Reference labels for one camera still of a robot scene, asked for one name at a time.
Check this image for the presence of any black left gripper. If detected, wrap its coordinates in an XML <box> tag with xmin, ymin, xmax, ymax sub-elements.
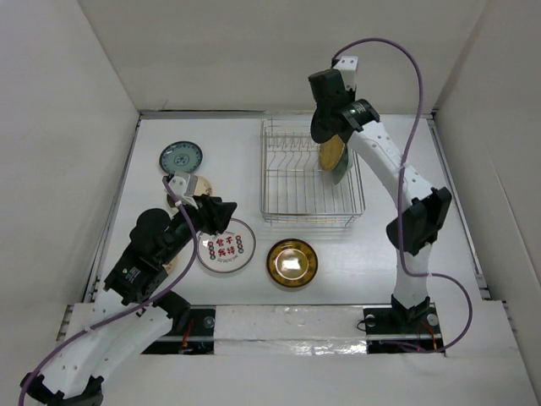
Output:
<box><xmin>160</xmin><ymin>192</ymin><xmax>236</xmax><ymax>264</ymax></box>

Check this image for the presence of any round bamboo woven plate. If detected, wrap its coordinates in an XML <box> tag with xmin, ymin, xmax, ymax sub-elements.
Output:
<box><xmin>319</xmin><ymin>134</ymin><xmax>346</xmax><ymax>172</ymax></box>

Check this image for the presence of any light green rectangular plate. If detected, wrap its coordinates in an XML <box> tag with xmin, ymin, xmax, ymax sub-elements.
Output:
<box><xmin>331</xmin><ymin>146</ymin><xmax>352</xmax><ymax>185</ymax></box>

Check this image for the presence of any gold and black round plate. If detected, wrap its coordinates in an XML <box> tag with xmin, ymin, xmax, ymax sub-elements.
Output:
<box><xmin>265</xmin><ymin>239</ymin><xmax>319</xmax><ymax>289</ymax></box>

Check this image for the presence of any glossy black round plate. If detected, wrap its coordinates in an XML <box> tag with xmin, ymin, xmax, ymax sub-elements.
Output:
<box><xmin>310</xmin><ymin>107</ymin><xmax>352</xmax><ymax>144</ymax></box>

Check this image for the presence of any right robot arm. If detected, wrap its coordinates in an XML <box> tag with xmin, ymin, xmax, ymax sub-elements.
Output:
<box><xmin>309</xmin><ymin>69</ymin><xmax>451</xmax><ymax>332</ymax></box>

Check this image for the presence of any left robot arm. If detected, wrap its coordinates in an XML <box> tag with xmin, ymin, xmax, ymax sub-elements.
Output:
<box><xmin>19</xmin><ymin>195</ymin><xmax>237</xmax><ymax>405</ymax></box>

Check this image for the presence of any beige round plate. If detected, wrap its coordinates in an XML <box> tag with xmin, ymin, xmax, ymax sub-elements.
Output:
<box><xmin>194</xmin><ymin>175</ymin><xmax>213</xmax><ymax>197</ymax></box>

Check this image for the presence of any white plate with red characters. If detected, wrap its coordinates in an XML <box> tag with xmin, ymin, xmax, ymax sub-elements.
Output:
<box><xmin>197</xmin><ymin>218</ymin><xmax>256</xmax><ymax>274</ymax></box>

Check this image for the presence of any blue patterned round plate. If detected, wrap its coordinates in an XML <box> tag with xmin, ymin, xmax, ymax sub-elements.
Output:
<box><xmin>159</xmin><ymin>140</ymin><xmax>203</xmax><ymax>174</ymax></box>

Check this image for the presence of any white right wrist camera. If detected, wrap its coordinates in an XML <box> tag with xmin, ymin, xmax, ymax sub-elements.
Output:
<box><xmin>332</xmin><ymin>56</ymin><xmax>358</xmax><ymax>91</ymax></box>

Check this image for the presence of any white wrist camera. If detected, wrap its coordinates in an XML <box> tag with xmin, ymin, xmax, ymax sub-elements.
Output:
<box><xmin>332</xmin><ymin>56</ymin><xmax>358</xmax><ymax>91</ymax></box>
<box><xmin>162</xmin><ymin>172</ymin><xmax>199</xmax><ymax>208</ymax></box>

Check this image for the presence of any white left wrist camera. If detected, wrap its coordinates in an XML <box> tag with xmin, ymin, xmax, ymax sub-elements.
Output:
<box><xmin>162</xmin><ymin>172</ymin><xmax>199</xmax><ymax>208</ymax></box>

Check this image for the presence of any metal wire dish rack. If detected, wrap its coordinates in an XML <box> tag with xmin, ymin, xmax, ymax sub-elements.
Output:
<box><xmin>260</xmin><ymin>116</ymin><xmax>366</xmax><ymax>228</ymax></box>

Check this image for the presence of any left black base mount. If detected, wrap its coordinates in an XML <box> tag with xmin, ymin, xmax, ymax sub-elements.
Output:
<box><xmin>143</xmin><ymin>306</ymin><xmax>216</xmax><ymax>355</ymax></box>

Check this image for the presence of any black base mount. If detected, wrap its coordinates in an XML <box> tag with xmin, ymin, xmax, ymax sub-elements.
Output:
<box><xmin>356</xmin><ymin>306</ymin><xmax>444</xmax><ymax>354</ymax></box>
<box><xmin>143</xmin><ymin>306</ymin><xmax>216</xmax><ymax>355</ymax></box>

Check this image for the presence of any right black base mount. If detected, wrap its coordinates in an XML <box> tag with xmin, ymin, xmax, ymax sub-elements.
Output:
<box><xmin>356</xmin><ymin>306</ymin><xmax>444</xmax><ymax>354</ymax></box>

